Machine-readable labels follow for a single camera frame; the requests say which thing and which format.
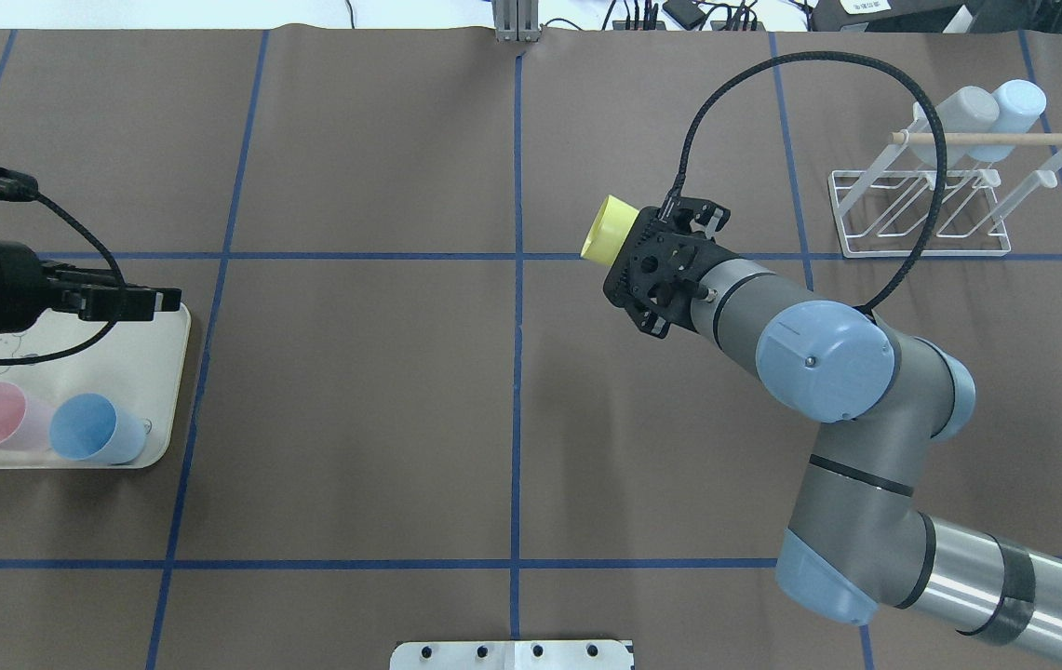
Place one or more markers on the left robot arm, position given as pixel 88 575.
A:
pixel 30 286

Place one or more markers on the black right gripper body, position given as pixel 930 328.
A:
pixel 704 216

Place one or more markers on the white wire cup rack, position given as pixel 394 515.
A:
pixel 881 211

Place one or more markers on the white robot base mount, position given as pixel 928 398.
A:
pixel 515 654

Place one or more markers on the grey plastic cup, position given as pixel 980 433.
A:
pixel 970 109

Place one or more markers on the aluminium frame post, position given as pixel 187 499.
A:
pixel 516 20

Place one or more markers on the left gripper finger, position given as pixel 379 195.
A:
pixel 94 295

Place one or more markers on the pink plastic cup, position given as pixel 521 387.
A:
pixel 24 420

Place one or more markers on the cream plastic tray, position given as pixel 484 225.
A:
pixel 138 365

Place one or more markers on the light blue plastic cup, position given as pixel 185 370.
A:
pixel 1021 103

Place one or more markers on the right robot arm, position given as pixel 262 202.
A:
pixel 881 398

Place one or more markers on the yellow plastic cup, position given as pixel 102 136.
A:
pixel 610 229

